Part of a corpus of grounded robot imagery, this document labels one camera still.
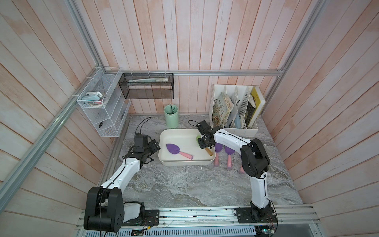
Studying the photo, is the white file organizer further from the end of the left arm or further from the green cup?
the end of the left arm

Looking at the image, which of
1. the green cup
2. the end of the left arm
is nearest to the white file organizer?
the green cup

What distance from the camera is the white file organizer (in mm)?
1003

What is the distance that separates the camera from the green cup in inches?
40.7

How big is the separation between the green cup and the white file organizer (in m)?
0.29
